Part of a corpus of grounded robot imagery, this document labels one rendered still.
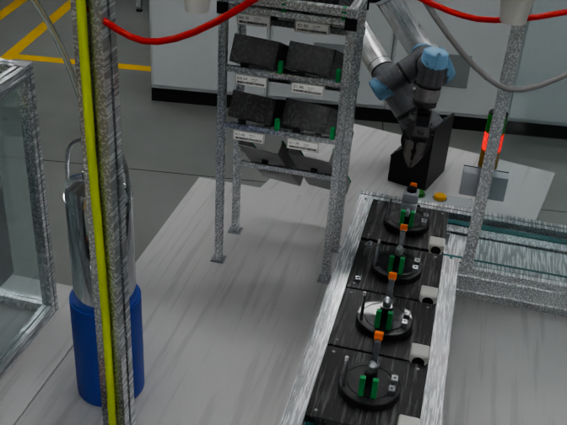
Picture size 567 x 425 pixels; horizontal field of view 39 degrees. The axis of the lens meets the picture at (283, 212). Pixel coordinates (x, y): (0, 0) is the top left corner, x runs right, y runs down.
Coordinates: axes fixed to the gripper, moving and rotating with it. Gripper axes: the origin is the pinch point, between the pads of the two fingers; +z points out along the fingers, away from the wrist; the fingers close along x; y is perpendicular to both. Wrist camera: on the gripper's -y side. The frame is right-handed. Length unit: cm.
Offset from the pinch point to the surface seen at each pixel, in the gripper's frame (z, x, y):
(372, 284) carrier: 17.9, 4.8, -44.4
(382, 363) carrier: 20, 0, -75
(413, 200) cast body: 5.3, -2.6, -13.7
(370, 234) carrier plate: 16.3, 7.6, -19.0
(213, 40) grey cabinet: 54, 129, 276
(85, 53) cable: -58, 54, -126
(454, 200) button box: 13.6, -16.8, 10.7
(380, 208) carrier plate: 15.1, 5.9, -3.3
